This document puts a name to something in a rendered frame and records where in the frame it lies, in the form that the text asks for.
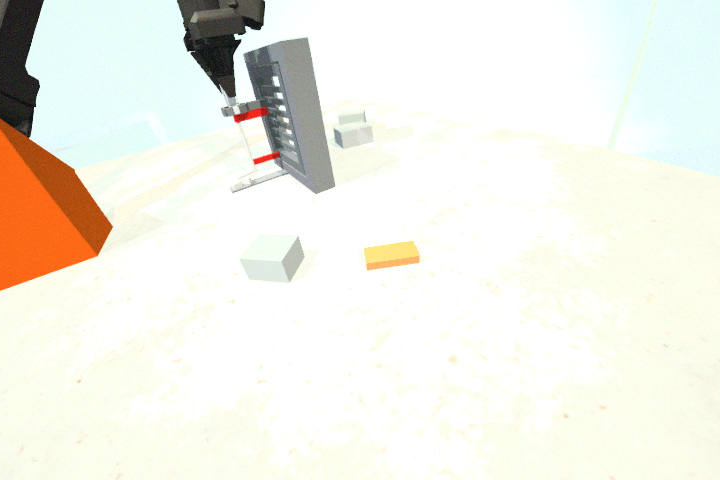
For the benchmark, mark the yellow rectangular block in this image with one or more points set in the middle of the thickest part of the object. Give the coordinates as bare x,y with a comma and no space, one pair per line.
391,255

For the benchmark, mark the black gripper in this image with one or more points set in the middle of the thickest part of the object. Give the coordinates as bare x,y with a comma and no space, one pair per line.
210,34

